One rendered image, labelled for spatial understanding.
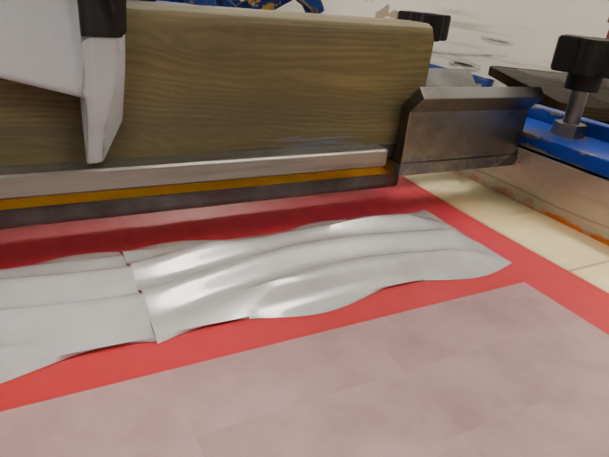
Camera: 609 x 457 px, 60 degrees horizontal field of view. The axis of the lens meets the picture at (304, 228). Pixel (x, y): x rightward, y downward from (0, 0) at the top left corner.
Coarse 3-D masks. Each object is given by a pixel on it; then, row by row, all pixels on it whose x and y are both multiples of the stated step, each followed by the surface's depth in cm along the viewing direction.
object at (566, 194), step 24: (504, 168) 36; (528, 168) 34; (552, 168) 32; (576, 168) 31; (504, 192) 36; (528, 192) 34; (552, 192) 33; (576, 192) 31; (600, 192) 30; (552, 216) 33; (576, 216) 31; (600, 216) 30; (600, 240) 30
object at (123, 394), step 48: (0, 240) 24; (48, 240) 24; (96, 240) 25; (0, 384) 16; (48, 384) 16; (96, 384) 16; (144, 384) 17; (0, 432) 14; (48, 432) 15; (96, 432) 15; (144, 432) 15; (192, 432) 15
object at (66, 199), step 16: (288, 176) 30; (304, 176) 30; (320, 176) 31; (336, 176) 31; (352, 176) 32; (96, 192) 25; (112, 192) 25; (128, 192) 26; (144, 192) 26; (160, 192) 26; (176, 192) 27; (0, 208) 23; (16, 208) 24
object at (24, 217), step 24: (192, 192) 27; (216, 192) 28; (240, 192) 29; (264, 192) 29; (288, 192) 30; (312, 192) 31; (0, 216) 23; (24, 216) 24; (48, 216) 24; (72, 216) 25; (96, 216) 25
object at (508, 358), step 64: (384, 192) 34; (512, 256) 28; (256, 320) 20; (320, 320) 21; (384, 320) 21; (448, 320) 21; (512, 320) 22; (576, 320) 22; (192, 384) 17; (256, 384) 17; (320, 384) 17; (384, 384) 18; (448, 384) 18; (512, 384) 18; (576, 384) 19; (256, 448) 15; (320, 448) 15; (384, 448) 15; (448, 448) 15; (512, 448) 16; (576, 448) 16
